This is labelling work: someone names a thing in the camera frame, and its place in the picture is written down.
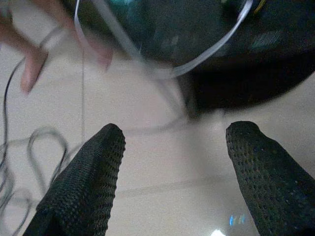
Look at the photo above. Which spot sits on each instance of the person's bare hand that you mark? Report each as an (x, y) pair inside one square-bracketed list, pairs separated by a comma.
[(32, 71)]

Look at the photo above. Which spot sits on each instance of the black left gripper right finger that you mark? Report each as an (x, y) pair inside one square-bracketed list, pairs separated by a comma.
[(270, 184)]

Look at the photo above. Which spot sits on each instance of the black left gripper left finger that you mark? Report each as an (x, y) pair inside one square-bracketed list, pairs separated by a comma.
[(86, 177)]

